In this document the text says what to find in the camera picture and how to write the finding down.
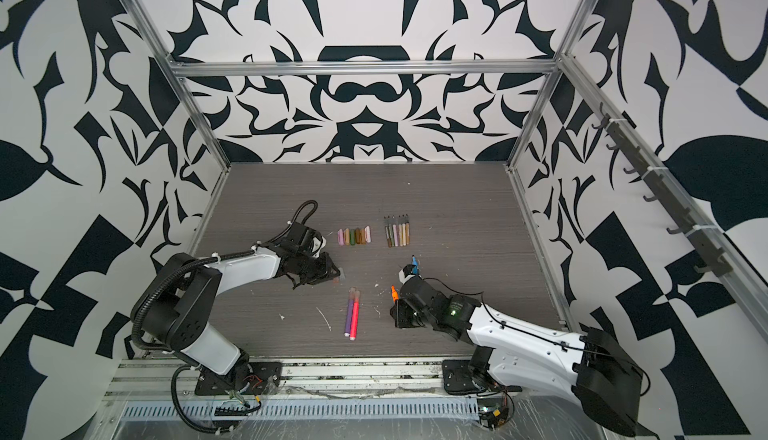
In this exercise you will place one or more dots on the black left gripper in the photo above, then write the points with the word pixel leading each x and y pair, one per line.
pixel 327 271

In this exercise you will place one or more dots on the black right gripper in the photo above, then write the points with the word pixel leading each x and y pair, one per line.
pixel 398 314

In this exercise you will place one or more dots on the pink red marker pen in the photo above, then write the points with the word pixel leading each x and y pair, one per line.
pixel 355 316

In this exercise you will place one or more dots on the dark brown marker pen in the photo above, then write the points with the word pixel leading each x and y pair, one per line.
pixel 386 230

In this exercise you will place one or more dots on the lilac capped tan marker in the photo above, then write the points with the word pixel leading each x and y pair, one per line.
pixel 408 231

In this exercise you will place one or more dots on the green marker pen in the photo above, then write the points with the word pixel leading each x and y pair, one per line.
pixel 391 231

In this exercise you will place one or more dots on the brown capped pink marker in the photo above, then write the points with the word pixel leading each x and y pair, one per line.
pixel 396 232

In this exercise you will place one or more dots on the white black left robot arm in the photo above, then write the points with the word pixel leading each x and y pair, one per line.
pixel 172 314

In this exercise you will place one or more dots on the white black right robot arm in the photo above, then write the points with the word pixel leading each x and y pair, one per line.
pixel 589 369

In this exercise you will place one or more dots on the purple marker pen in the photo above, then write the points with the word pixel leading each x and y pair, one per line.
pixel 349 312

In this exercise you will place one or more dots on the small circuit board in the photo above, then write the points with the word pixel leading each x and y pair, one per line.
pixel 494 416

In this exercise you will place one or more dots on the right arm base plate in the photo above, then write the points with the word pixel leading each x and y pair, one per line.
pixel 466 377

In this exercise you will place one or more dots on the white slotted cable duct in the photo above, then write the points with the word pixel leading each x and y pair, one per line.
pixel 339 409

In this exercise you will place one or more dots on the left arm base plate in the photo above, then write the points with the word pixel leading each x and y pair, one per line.
pixel 252 379

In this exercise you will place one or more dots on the black wall hook rack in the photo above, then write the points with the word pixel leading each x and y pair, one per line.
pixel 667 191

